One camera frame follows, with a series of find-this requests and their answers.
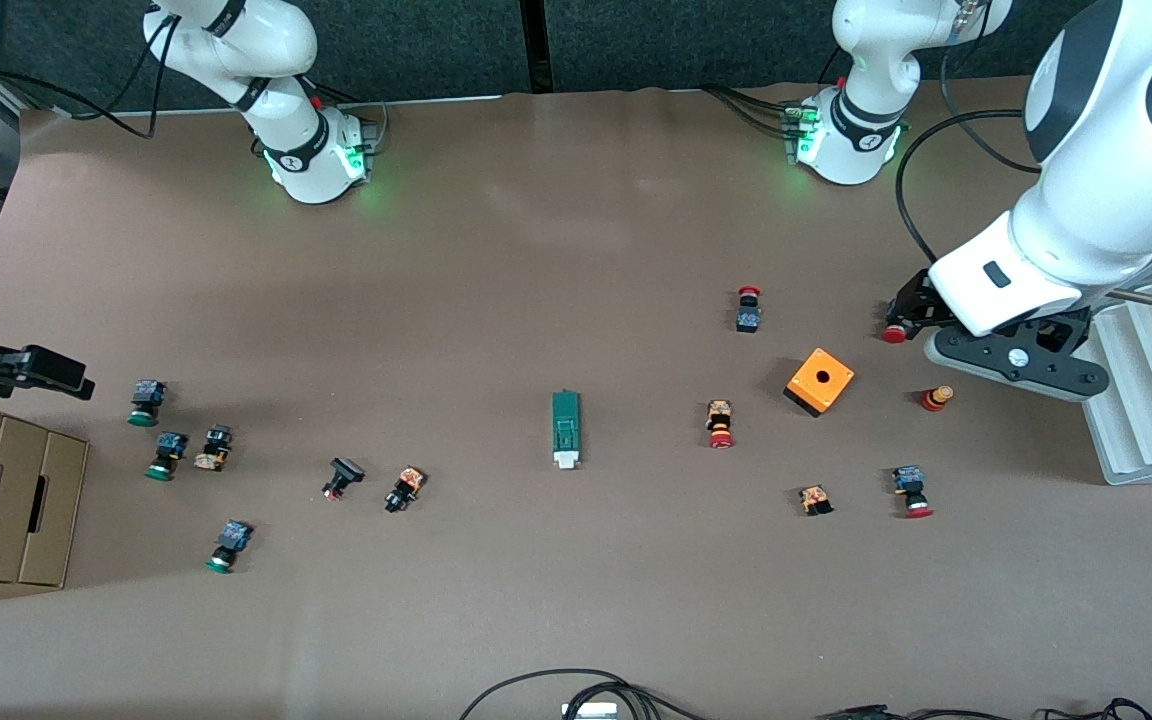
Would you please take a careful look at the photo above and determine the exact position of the green load switch base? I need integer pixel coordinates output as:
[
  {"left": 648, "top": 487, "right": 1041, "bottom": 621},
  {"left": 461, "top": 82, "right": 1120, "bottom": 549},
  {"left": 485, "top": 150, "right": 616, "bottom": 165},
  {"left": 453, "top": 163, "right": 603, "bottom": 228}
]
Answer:
[{"left": 550, "top": 389, "right": 585, "bottom": 469}]

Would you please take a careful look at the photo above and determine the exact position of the green mushroom button blue block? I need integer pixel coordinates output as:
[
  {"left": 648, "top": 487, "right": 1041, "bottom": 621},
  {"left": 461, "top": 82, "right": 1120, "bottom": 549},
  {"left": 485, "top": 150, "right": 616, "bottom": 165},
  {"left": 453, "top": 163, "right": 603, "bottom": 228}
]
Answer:
[
  {"left": 128, "top": 379, "right": 168, "bottom": 428},
  {"left": 204, "top": 519, "right": 255, "bottom": 575},
  {"left": 145, "top": 431, "right": 189, "bottom": 482}
]

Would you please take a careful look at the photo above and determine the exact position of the orange button box with hole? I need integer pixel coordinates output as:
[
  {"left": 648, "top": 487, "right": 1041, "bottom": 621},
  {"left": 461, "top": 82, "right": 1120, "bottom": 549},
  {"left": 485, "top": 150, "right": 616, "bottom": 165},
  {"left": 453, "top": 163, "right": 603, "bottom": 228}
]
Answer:
[{"left": 784, "top": 347, "right": 856, "bottom": 418}]

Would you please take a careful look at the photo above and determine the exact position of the brown cardboard box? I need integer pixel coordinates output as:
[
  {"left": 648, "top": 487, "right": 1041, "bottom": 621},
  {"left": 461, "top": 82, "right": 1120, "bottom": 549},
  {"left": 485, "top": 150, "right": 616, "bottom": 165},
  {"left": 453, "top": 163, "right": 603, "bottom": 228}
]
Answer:
[{"left": 0, "top": 392, "right": 90, "bottom": 588}]

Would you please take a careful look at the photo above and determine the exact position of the brown paper table cover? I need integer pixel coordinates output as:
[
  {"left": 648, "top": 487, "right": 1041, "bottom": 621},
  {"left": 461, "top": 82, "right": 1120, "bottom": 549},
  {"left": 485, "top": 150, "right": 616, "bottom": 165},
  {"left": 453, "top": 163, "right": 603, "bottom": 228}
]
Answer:
[{"left": 0, "top": 55, "right": 1152, "bottom": 720}]

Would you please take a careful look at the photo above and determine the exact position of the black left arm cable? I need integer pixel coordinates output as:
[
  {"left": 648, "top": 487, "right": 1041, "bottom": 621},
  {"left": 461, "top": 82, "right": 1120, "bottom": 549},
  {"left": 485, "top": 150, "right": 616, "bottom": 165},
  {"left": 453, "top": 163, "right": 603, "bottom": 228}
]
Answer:
[{"left": 894, "top": 108, "right": 1032, "bottom": 266}]

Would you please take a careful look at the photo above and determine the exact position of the black cable loop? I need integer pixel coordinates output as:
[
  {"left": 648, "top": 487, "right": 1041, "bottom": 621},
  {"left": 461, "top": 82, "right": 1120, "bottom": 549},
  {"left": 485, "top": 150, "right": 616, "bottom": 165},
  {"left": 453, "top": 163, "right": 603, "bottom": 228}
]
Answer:
[{"left": 459, "top": 668, "right": 712, "bottom": 720}]

